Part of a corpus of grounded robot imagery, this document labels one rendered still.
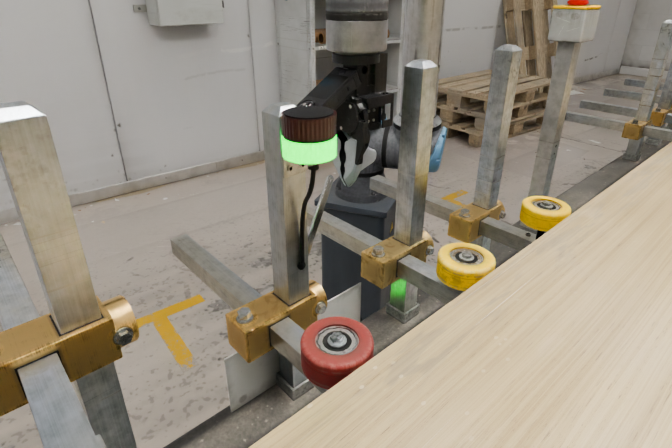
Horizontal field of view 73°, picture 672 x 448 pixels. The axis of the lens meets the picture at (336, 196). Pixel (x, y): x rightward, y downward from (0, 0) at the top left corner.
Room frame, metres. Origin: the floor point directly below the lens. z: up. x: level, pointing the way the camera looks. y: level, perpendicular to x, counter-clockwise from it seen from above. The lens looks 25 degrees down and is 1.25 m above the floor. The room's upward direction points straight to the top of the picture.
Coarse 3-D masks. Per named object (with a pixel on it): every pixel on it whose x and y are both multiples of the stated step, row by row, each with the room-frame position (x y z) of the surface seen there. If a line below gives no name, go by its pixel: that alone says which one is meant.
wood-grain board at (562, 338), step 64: (640, 192) 0.78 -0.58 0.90; (576, 256) 0.56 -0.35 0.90; (640, 256) 0.56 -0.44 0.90; (448, 320) 0.42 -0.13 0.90; (512, 320) 0.42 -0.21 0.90; (576, 320) 0.42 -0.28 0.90; (640, 320) 0.42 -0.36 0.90; (384, 384) 0.32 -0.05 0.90; (448, 384) 0.32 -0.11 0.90; (512, 384) 0.32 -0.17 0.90; (576, 384) 0.32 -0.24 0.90; (640, 384) 0.32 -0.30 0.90
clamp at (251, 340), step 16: (320, 288) 0.53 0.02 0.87; (256, 304) 0.49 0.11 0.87; (272, 304) 0.49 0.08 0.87; (304, 304) 0.49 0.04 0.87; (320, 304) 0.51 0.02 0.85; (256, 320) 0.45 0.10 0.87; (272, 320) 0.46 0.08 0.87; (304, 320) 0.49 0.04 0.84; (240, 336) 0.44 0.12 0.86; (256, 336) 0.44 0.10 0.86; (240, 352) 0.44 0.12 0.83; (256, 352) 0.44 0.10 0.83
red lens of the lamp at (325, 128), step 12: (288, 120) 0.45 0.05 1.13; (300, 120) 0.44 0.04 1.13; (312, 120) 0.44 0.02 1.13; (324, 120) 0.45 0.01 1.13; (336, 120) 0.47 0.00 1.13; (288, 132) 0.45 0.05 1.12; (300, 132) 0.44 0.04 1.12; (312, 132) 0.44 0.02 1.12; (324, 132) 0.45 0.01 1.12; (336, 132) 0.47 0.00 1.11
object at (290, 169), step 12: (288, 108) 0.49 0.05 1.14; (300, 108) 0.49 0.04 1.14; (312, 108) 0.49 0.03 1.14; (324, 108) 0.49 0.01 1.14; (288, 168) 0.48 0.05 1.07; (300, 168) 0.50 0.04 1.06; (312, 168) 0.46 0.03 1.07; (312, 180) 0.47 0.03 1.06; (300, 228) 0.49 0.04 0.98; (300, 240) 0.49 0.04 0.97; (300, 252) 0.49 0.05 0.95; (300, 264) 0.49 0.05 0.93
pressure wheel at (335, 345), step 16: (320, 320) 0.41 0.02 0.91; (336, 320) 0.41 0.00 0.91; (352, 320) 0.41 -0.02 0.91; (304, 336) 0.38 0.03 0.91; (320, 336) 0.39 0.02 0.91; (336, 336) 0.38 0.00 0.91; (352, 336) 0.39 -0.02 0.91; (368, 336) 0.38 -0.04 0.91; (304, 352) 0.36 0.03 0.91; (320, 352) 0.36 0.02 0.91; (336, 352) 0.36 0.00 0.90; (352, 352) 0.36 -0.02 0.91; (368, 352) 0.36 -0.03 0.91; (304, 368) 0.36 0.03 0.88; (320, 368) 0.34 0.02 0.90; (336, 368) 0.34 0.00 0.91; (352, 368) 0.34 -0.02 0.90; (320, 384) 0.34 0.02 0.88
